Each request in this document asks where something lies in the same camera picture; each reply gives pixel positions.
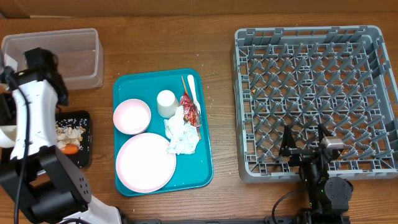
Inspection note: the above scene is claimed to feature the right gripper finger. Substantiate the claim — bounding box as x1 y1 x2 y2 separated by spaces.
279 125 297 157
318 124 333 143

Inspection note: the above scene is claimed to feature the orange carrot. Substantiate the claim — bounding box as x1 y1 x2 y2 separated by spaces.
60 144 79 155

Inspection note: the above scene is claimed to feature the white bowl with scraps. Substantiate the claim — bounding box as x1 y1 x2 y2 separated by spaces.
0 125 17 148

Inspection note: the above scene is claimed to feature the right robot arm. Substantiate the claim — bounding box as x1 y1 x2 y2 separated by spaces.
271 124 354 223

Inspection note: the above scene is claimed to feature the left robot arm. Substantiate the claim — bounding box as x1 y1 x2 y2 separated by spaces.
1 47 131 223

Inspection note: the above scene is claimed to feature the grey dishwasher rack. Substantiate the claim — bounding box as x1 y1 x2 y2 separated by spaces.
231 26 397 183

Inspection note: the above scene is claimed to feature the black waste tray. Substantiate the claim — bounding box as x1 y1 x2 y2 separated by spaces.
56 110 92 167

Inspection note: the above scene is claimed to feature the wooden chopstick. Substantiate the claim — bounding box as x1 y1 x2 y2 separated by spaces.
181 77 201 139

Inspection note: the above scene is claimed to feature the teal serving tray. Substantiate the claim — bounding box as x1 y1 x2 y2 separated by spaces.
113 68 214 194

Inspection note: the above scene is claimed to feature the red snack wrapper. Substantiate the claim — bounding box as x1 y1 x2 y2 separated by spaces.
180 92 201 128

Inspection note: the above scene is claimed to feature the crumpled white tissue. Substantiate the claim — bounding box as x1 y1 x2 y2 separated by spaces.
164 106 200 155

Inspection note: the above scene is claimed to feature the white plastic fork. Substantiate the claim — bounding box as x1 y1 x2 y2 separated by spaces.
187 75 201 114

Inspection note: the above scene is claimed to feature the white paper cup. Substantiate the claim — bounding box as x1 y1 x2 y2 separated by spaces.
157 90 180 119

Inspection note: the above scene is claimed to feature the large pink plate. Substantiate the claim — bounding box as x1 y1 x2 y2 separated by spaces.
116 133 177 193

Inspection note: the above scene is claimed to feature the food scraps pile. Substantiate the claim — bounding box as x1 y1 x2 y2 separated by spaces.
55 118 86 150

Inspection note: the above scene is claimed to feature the clear plastic bin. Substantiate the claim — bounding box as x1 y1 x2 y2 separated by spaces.
1 28 104 91

